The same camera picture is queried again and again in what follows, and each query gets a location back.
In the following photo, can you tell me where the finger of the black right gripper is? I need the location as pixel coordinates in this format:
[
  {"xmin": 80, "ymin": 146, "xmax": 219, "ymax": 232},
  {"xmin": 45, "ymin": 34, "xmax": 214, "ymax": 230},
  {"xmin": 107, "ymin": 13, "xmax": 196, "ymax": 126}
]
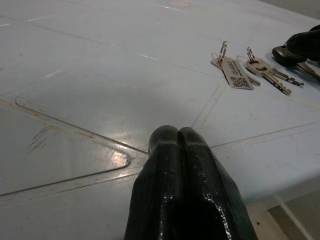
[{"xmin": 286, "ymin": 24, "xmax": 320, "ymax": 63}]

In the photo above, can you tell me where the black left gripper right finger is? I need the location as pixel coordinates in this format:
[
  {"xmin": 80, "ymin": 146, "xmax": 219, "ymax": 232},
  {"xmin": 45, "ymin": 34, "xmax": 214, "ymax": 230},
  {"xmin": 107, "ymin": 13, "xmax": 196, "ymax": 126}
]
[{"xmin": 174, "ymin": 126, "xmax": 258, "ymax": 240}]

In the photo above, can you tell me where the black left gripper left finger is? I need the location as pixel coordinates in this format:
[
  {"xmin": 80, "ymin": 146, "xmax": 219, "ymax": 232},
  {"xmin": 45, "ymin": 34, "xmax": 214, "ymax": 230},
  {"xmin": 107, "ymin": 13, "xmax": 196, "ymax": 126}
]
[{"xmin": 123, "ymin": 124, "xmax": 181, "ymax": 240}]

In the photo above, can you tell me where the black-headed key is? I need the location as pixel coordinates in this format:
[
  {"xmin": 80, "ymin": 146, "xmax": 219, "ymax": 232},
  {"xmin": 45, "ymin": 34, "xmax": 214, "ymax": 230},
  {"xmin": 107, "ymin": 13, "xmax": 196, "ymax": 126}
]
[{"xmin": 271, "ymin": 44, "xmax": 320, "ymax": 83}]

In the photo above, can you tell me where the silver two-key bunch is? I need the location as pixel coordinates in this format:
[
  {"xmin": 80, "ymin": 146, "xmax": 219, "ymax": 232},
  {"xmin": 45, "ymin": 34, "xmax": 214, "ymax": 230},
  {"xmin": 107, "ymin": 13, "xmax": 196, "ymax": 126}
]
[{"xmin": 243, "ymin": 46, "xmax": 305, "ymax": 96}]

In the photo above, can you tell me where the key bunch with QR tag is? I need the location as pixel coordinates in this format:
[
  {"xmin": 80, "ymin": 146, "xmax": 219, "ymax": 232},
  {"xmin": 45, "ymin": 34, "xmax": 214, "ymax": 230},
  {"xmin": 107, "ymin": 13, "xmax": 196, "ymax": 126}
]
[{"xmin": 210, "ymin": 41, "xmax": 262, "ymax": 90}]

